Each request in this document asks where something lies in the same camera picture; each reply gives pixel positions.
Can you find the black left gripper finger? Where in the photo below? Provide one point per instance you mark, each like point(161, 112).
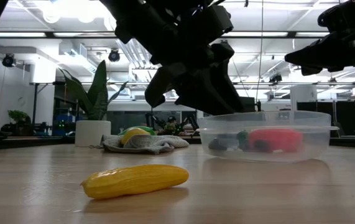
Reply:
point(214, 90)
point(161, 85)

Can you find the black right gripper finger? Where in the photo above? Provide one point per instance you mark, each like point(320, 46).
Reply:
point(314, 53)
point(312, 71)

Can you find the green toy mango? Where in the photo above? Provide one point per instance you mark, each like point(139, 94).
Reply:
point(143, 128)

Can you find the yellow toy lemon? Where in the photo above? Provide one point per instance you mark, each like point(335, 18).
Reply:
point(133, 134)

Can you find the grey waffle cloth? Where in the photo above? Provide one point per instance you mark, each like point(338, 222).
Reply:
point(152, 143)

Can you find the orange toy carrot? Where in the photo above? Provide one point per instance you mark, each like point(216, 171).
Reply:
point(279, 140)

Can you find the clear plastic tupperware container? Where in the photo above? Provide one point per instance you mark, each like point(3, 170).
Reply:
point(317, 149)

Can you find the yellow toy squash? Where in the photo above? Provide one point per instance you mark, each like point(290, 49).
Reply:
point(133, 181)

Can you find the white pillar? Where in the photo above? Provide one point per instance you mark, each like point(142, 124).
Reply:
point(303, 96)

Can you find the black ceiling spot lamp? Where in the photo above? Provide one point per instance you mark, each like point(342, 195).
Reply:
point(114, 56)

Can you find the snake plant in white pot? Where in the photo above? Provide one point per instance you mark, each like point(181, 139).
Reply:
point(92, 132)

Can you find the small green background plant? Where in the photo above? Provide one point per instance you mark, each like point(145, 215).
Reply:
point(18, 116)

